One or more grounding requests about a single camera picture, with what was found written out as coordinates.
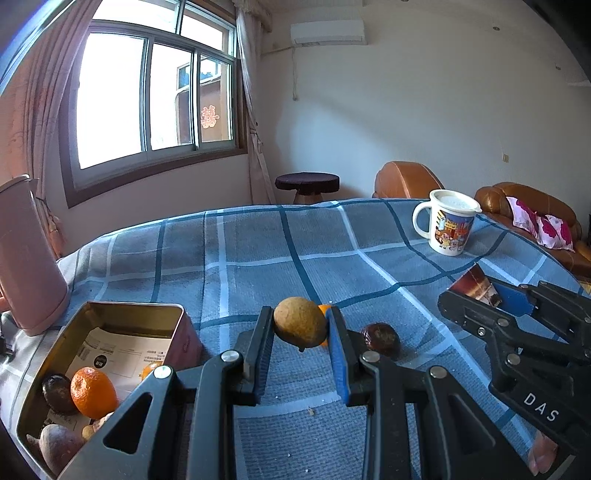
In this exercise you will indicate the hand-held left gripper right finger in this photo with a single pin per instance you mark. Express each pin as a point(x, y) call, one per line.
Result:
point(339, 364)

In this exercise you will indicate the red paper window decoration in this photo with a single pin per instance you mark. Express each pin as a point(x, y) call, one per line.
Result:
point(209, 116)

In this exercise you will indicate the dark smooth passion fruit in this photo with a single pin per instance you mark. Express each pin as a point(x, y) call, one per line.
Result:
point(57, 392)

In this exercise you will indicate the white cartoon print mug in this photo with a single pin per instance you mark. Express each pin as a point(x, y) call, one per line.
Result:
point(450, 226)

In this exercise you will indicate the dark wrinkled passion fruit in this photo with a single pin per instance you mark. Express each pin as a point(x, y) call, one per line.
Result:
point(381, 339)

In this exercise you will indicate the printed paper leaflet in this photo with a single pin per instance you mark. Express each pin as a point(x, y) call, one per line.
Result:
point(124, 350)

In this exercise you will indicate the brown leather sofa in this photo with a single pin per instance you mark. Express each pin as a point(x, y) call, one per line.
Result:
point(498, 198)

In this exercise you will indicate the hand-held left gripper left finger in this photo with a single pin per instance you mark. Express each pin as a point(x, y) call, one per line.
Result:
point(263, 350)

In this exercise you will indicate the pink metal tin box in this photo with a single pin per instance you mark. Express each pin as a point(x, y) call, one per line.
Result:
point(115, 318)

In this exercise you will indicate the pink floral cushion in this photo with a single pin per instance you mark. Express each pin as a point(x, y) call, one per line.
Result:
point(549, 226)

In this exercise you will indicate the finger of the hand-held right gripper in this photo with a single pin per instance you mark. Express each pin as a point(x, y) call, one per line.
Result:
point(466, 309)
point(515, 297)

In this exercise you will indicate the pale narrow curtain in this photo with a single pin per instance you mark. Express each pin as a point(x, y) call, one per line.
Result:
point(256, 138)

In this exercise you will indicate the person's right hand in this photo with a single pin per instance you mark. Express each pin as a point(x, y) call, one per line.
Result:
point(542, 454)

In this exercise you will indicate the brown leather armchair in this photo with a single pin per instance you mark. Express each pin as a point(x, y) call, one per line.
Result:
point(406, 180)

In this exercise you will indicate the large orange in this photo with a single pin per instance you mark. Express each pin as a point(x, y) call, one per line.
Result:
point(92, 392)

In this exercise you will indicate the blue checked tablecloth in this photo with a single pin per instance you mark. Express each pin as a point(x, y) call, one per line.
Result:
point(277, 258)

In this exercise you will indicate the pink jug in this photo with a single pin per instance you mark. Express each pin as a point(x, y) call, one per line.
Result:
point(27, 258)

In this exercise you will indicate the window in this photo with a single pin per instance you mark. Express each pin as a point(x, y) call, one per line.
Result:
point(115, 92)

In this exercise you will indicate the white air conditioner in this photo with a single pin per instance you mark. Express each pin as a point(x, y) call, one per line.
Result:
point(328, 31)

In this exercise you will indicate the small brown fruit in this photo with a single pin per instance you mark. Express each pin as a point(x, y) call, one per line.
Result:
point(88, 432)

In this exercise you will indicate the sweet potato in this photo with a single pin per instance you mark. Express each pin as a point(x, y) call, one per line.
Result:
point(60, 445)

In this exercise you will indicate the brown white packet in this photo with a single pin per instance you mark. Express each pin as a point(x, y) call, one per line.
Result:
point(475, 286)

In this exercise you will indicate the small orange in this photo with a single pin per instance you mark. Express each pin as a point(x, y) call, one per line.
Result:
point(323, 310)
point(150, 369)

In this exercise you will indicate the dark round stool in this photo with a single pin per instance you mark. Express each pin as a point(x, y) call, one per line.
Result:
point(307, 181)

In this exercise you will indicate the pink curtain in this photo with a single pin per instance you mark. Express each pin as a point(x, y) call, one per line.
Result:
point(32, 106)

